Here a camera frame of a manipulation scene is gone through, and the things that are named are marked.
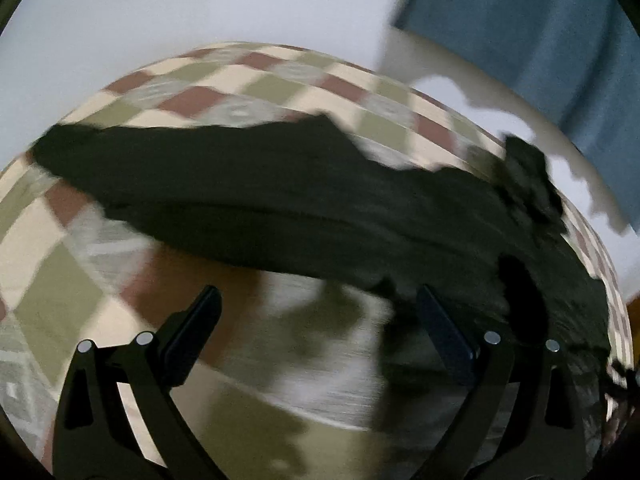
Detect black puffer hooded jacket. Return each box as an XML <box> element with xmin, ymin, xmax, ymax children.
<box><xmin>32</xmin><ymin>115</ymin><xmax>611</xmax><ymax>358</ymax></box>

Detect wooden door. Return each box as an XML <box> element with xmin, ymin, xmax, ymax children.
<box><xmin>627</xmin><ymin>296</ymin><xmax>640</xmax><ymax>339</ymax></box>

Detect blue curtain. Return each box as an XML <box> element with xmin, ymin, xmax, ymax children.
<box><xmin>395</xmin><ymin>0</ymin><xmax>639</xmax><ymax>228</ymax></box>

